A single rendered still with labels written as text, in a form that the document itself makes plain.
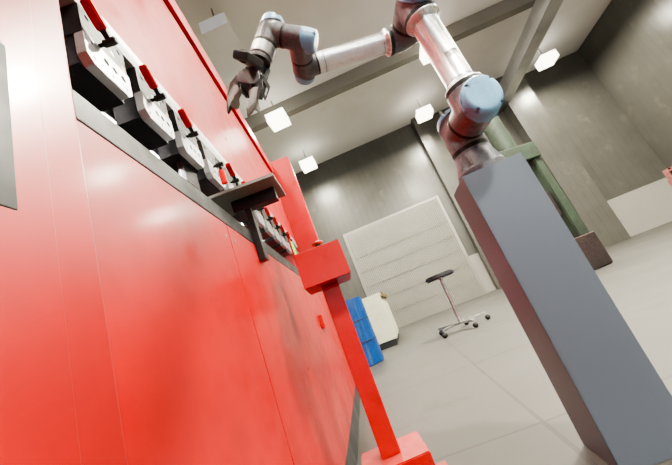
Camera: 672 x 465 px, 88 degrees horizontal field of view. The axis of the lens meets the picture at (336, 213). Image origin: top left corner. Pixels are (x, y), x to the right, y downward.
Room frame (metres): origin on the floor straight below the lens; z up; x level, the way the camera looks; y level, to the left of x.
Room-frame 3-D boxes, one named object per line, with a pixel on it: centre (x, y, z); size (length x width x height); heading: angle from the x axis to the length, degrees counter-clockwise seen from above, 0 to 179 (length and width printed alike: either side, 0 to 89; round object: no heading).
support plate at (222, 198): (1.03, 0.27, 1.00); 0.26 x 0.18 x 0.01; 92
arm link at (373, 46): (1.02, -0.29, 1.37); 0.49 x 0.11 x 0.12; 96
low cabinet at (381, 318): (6.80, 0.82, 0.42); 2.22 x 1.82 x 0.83; 85
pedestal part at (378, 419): (1.22, 0.11, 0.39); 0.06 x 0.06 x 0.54; 5
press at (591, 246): (5.51, -3.03, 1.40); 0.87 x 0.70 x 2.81; 86
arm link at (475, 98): (0.91, -0.49, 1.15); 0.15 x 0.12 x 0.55; 6
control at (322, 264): (1.22, 0.11, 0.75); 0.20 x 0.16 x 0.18; 5
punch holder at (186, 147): (0.99, 0.41, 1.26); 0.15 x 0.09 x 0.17; 2
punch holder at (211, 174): (1.19, 0.42, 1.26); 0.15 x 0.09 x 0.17; 2
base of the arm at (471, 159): (1.05, -0.47, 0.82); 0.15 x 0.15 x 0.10
